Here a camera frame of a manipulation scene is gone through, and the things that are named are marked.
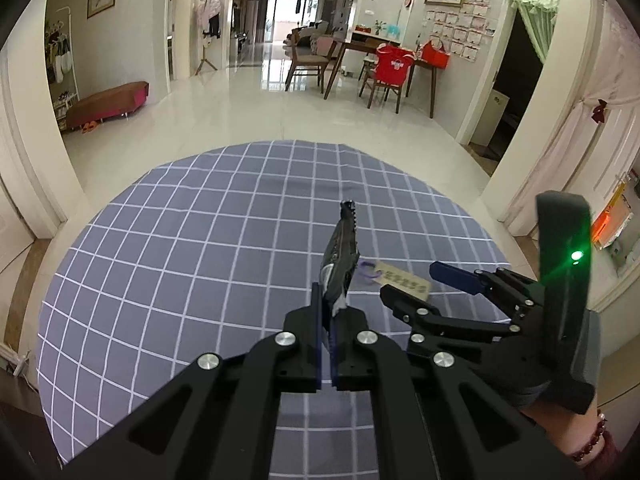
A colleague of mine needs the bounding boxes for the hanging jackets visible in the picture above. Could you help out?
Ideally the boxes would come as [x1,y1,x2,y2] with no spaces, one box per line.
[196,0,223,38]

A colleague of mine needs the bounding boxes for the white coat rack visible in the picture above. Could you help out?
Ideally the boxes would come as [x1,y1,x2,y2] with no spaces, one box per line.
[44,7,81,131]

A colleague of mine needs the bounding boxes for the wooden chair with shirt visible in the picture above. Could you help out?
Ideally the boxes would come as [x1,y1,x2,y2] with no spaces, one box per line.
[359,45,416,113]

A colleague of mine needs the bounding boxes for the grey sofa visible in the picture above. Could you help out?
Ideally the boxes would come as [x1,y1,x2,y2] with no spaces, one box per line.
[285,20,346,46]

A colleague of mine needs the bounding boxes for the person's right forearm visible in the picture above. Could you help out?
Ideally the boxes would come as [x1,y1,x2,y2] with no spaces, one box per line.
[520,400,633,480]

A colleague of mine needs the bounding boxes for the red bag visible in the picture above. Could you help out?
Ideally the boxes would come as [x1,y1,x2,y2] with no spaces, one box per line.
[419,35,451,68]

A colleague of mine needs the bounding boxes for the white appliance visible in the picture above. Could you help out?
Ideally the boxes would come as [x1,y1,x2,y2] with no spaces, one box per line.
[470,87,511,148]

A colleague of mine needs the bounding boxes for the green curtain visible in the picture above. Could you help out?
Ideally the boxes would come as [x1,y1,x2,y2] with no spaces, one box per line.
[502,0,561,66]

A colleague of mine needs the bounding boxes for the orange plastic stool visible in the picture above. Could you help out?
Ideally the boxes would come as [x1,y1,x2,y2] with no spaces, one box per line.
[592,210,614,246]

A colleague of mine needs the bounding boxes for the wooden dining chair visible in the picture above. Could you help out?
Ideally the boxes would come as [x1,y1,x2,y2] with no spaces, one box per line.
[285,27,346,92]

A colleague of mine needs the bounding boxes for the red bead bracelet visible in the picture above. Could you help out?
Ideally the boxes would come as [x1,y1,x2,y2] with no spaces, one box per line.
[570,410,609,463]

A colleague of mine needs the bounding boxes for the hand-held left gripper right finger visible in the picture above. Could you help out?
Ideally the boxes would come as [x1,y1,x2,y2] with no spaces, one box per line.
[331,307,586,480]

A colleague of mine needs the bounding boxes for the wooden dining table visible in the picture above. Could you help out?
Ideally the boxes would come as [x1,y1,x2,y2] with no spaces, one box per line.
[324,37,451,118]

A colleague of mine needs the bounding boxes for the group of wall certificates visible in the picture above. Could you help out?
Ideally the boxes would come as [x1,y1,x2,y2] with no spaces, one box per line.
[425,0,496,63]

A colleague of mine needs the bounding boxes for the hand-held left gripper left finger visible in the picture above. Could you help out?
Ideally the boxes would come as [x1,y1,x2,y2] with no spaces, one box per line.
[60,282,334,480]

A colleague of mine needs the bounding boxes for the red shirt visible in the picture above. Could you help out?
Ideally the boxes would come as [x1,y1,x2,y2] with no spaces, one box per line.
[375,45,415,82]

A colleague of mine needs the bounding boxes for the blue checked tablecloth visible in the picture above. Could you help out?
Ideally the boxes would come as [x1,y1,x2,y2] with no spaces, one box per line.
[37,140,513,468]

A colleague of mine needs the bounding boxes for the yellow bag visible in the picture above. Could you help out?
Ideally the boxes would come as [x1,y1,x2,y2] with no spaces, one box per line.
[605,180,629,241]

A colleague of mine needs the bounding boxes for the wooden tripod stand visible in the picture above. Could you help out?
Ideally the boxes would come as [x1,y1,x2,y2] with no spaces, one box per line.
[195,35,218,76]

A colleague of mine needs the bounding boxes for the beige paper tag purple string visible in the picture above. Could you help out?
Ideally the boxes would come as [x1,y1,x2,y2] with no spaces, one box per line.
[357,260,432,302]

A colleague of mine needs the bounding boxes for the brown upholstered bench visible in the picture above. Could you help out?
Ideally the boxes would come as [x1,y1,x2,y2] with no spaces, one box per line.
[65,81,150,131]

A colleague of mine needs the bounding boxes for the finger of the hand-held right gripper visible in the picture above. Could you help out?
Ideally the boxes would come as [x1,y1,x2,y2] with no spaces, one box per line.
[429,261,544,322]
[379,284,524,361]

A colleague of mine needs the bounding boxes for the pink lace curtain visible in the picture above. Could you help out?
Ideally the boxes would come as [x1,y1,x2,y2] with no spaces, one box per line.
[520,5,640,236]

